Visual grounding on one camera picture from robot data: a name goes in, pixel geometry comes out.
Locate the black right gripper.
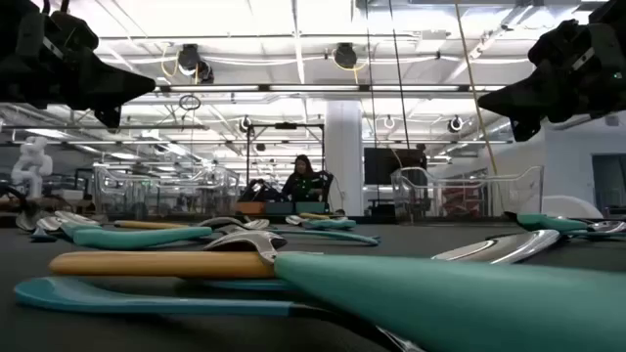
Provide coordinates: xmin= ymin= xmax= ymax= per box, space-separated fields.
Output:
xmin=477 ymin=26 xmax=593 ymax=143

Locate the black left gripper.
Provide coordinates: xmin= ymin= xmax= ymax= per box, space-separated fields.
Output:
xmin=46 ymin=14 xmax=157 ymax=130

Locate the clear plastic bin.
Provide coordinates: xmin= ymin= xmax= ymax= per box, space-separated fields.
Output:
xmin=92 ymin=164 xmax=241 ymax=220
xmin=389 ymin=164 xmax=545 ymax=225

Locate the white robot figure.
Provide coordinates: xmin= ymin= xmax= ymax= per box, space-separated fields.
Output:
xmin=10 ymin=135 xmax=54 ymax=199

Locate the red cart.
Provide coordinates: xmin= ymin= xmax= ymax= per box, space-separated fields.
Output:
xmin=439 ymin=183 xmax=488 ymax=216

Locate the dark blue door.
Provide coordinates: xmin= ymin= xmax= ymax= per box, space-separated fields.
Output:
xmin=591 ymin=154 xmax=626 ymax=216

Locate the black monitor screen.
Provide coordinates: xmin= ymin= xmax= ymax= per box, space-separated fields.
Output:
xmin=363 ymin=146 xmax=427 ymax=186

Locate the orange storage box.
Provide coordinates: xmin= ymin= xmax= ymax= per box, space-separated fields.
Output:
xmin=234 ymin=200 xmax=268 ymax=215

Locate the white building pillar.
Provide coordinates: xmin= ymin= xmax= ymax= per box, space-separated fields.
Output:
xmin=325 ymin=100 xmax=364 ymax=216

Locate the ceiling light bar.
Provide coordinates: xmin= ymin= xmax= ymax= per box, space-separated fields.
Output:
xmin=155 ymin=83 xmax=505 ymax=94

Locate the person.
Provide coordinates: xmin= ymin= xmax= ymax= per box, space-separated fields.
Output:
xmin=281 ymin=154 xmax=328 ymax=202

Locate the dark table mat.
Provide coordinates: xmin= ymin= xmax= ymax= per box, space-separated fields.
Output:
xmin=0 ymin=222 xmax=626 ymax=352

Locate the yellow cable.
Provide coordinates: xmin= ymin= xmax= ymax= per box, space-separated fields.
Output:
xmin=453 ymin=0 xmax=499 ymax=176

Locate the black ceiling cord reel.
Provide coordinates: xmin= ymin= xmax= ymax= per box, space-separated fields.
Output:
xmin=176 ymin=43 xmax=215 ymax=84
xmin=332 ymin=42 xmax=359 ymax=69

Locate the black hanging cable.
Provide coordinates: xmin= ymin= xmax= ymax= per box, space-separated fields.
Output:
xmin=388 ymin=0 xmax=412 ymax=151

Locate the black metal stand frame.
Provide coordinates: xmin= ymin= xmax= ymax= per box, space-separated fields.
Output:
xmin=246 ymin=121 xmax=327 ymax=187

